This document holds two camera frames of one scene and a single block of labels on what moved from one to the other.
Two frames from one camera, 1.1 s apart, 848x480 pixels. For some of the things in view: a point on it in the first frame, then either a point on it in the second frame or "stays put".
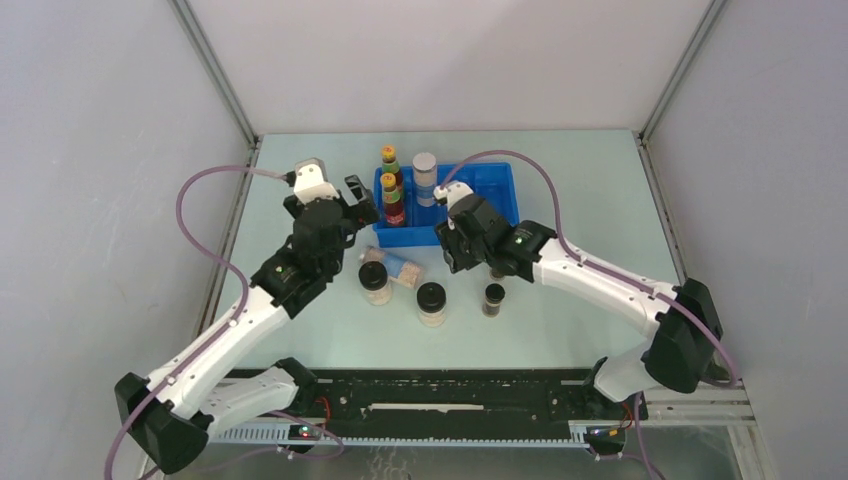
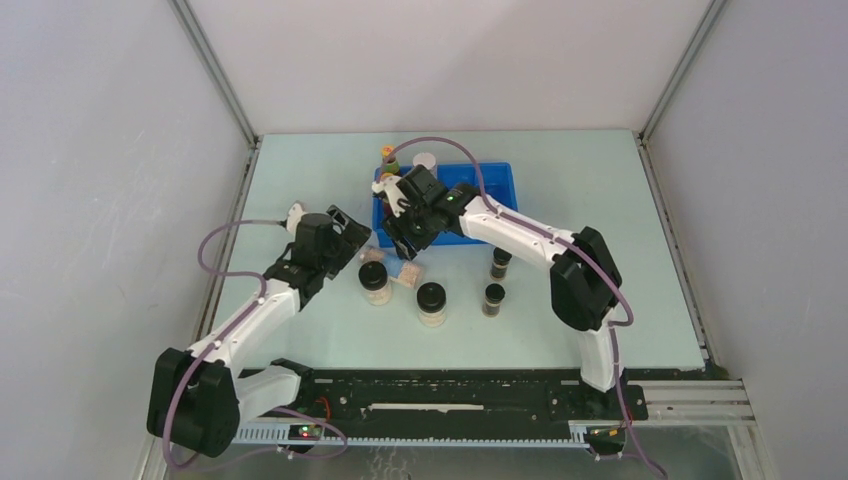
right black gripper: (453, 256) -> (397, 227)
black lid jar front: (431, 299) stays put
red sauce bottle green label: (390, 164) stays put
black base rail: (470, 395) stays put
